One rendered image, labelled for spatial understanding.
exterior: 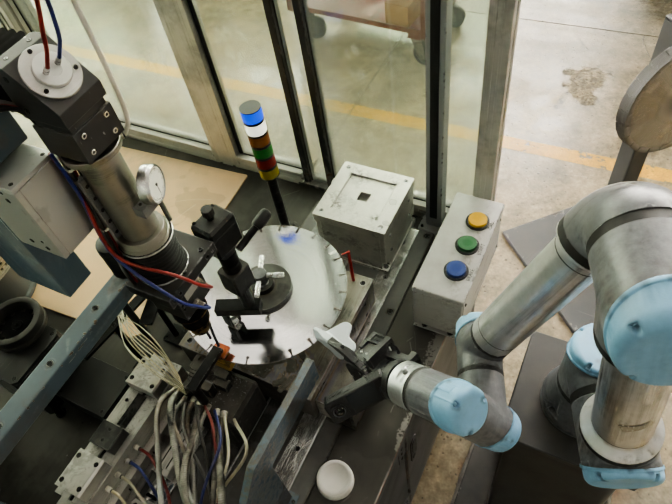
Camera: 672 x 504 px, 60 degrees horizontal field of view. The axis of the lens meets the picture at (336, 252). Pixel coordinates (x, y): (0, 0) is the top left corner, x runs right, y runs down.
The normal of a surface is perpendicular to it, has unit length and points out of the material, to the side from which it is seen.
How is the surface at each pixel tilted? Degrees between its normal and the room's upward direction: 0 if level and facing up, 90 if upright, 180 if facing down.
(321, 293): 0
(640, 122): 86
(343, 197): 0
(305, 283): 0
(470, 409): 57
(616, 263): 53
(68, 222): 90
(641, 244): 23
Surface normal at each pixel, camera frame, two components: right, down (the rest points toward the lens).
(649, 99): 0.32, 0.68
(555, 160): -0.13, -0.61
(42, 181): 0.89, 0.28
